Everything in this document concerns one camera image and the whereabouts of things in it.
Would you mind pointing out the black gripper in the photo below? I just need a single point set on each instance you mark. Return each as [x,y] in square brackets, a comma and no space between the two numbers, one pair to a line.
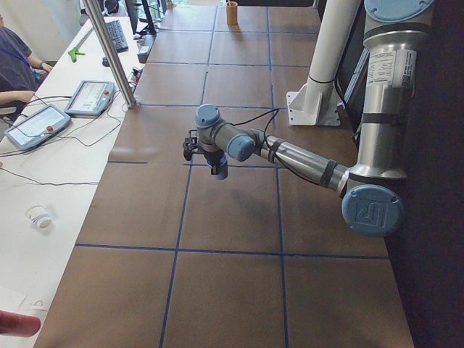
[213,157]

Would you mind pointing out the blue plastic cup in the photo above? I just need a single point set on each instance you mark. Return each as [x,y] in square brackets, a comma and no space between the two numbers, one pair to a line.
[222,168]

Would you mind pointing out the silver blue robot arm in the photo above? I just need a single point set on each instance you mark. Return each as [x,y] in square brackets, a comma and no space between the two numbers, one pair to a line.
[394,32]

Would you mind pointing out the bamboo wooden cup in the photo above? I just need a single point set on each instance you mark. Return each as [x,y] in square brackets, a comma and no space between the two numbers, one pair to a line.
[232,13]

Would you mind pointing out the white paper cup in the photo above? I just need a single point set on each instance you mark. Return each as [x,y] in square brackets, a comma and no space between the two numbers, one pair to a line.
[39,217]

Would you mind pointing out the white pillar with base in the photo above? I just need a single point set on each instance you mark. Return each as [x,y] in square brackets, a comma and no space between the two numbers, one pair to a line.
[315,103]

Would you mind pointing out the far teach pendant tablet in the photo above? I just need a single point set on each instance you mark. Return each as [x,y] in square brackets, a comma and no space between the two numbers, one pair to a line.
[90,99]

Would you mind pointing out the teach pendant tablet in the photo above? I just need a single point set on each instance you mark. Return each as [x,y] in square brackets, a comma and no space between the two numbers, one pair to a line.
[38,128]
[90,99]

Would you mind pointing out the black keyboard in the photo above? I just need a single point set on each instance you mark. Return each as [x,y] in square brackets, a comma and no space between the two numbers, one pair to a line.
[117,35]

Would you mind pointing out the near teach pendant tablet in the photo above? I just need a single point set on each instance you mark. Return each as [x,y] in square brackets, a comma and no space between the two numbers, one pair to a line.
[38,128]

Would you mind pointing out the green plastic clamp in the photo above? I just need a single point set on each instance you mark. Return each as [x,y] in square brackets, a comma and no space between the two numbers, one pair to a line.
[74,53]

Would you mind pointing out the seated person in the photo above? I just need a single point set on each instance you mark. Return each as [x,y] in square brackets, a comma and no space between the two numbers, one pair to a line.
[20,78]

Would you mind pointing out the red cylinder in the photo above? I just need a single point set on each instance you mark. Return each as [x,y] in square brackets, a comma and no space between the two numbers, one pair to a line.
[14,324]

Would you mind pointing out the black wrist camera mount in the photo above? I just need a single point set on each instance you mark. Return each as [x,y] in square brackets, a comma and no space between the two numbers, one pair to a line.
[191,145]

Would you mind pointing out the aluminium frame post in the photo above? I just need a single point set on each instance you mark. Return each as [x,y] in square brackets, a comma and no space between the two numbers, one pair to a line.
[99,25]

